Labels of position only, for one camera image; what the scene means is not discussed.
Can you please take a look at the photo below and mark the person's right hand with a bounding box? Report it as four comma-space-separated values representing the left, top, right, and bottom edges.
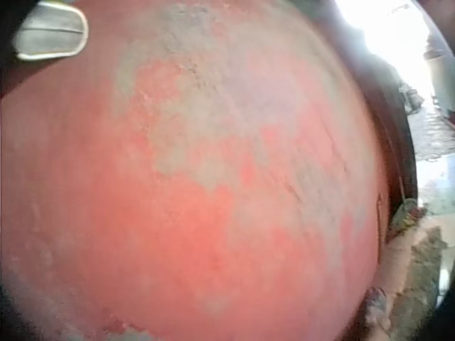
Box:
364, 286, 391, 337

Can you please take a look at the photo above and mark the green yellow bundle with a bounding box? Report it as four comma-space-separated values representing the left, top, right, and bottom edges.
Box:
392, 197, 428, 232

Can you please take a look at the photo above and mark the grey concrete pillar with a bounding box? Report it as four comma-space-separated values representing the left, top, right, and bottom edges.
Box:
422, 31, 455, 120

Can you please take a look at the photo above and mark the dark door frame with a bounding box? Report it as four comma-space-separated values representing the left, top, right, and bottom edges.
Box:
319, 0, 419, 243

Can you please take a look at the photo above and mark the grey white-rimmed wall fixture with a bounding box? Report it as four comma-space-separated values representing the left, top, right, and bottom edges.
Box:
12, 0, 89, 62

